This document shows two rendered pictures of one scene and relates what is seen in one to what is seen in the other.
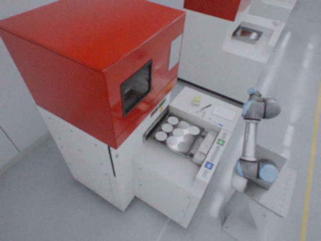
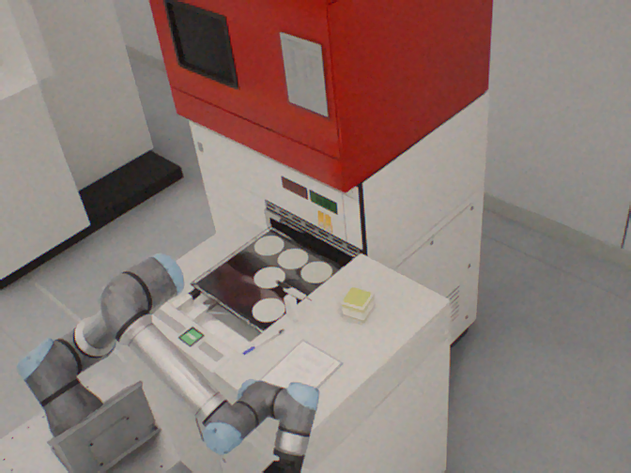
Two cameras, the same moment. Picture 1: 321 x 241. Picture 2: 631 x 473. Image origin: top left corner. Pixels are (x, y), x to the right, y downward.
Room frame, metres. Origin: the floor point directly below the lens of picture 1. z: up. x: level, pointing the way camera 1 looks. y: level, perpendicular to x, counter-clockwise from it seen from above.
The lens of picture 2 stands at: (1.97, -1.77, 2.51)
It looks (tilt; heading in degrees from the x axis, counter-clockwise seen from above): 40 degrees down; 111
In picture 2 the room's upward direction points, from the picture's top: 7 degrees counter-clockwise
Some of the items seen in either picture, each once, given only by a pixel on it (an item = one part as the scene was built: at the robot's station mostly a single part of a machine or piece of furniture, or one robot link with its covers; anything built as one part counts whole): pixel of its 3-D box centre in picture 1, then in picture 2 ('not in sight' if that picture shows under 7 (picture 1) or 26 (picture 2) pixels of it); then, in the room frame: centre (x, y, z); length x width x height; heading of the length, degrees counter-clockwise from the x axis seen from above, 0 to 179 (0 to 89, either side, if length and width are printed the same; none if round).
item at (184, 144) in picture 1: (177, 133); (269, 277); (1.19, -0.16, 0.90); 0.34 x 0.34 x 0.01; 63
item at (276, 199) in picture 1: (259, 181); (91, 465); (0.87, -0.86, 0.75); 0.45 x 0.44 x 0.13; 59
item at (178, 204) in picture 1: (184, 161); (283, 403); (1.21, -0.29, 0.41); 0.97 x 0.64 x 0.82; 153
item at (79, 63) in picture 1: (107, 61); (321, 22); (1.27, 0.40, 1.52); 0.81 x 0.75 x 0.59; 153
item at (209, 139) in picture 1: (205, 147); (213, 333); (1.09, -0.41, 0.87); 0.36 x 0.08 x 0.03; 153
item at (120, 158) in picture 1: (144, 127); (272, 191); (1.12, 0.13, 1.02); 0.82 x 0.03 x 0.40; 153
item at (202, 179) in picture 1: (213, 158); (170, 333); (0.97, -0.45, 0.89); 0.55 x 0.09 x 0.14; 153
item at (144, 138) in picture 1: (156, 124); (311, 241); (1.28, 0.03, 0.89); 0.44 x 0.02 x 0.10; 153
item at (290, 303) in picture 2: (203, 111); (294, 298); (1.36, -0.37, 1.03); 0.06 x 0.04 x 0.13; 63
